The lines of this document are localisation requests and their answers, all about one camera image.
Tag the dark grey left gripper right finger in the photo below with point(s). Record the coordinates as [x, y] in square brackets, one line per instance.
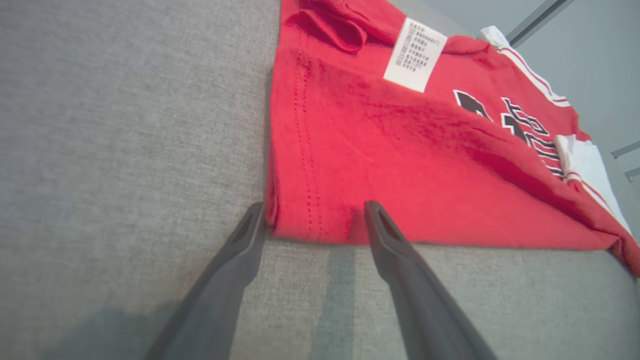
[425, 310]

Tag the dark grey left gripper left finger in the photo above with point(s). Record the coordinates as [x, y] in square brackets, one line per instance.
[220, 290]

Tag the red jersey number 23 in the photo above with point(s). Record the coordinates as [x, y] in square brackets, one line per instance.
[400, 160]

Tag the grey metal rail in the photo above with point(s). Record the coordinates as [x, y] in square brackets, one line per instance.
[634, 174]
[627, 149]

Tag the grey partition post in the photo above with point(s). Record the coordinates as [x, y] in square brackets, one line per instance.
[540, 17]

